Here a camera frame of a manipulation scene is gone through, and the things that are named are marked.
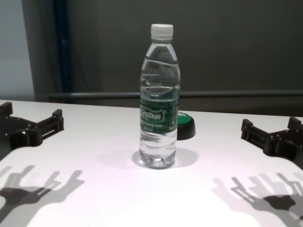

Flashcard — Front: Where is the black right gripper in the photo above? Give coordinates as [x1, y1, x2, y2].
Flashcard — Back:
[241, 117, 303, 170]

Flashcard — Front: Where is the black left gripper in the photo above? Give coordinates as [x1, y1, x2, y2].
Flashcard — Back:
[0, 101, 65, 154]

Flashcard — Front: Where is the clear water bottle green label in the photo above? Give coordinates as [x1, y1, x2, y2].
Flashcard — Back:
[138, 23, 181, 169]

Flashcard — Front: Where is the green YES button black base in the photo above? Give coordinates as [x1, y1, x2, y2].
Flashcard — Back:
[176, 111, 197, 140]

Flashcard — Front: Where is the thin grey horizontal rail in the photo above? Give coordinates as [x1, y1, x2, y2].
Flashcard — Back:
[48, 91, 303, 101]

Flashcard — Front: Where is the dark blue vertical post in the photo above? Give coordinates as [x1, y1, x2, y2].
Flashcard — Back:
[55, 0, 72, 94]

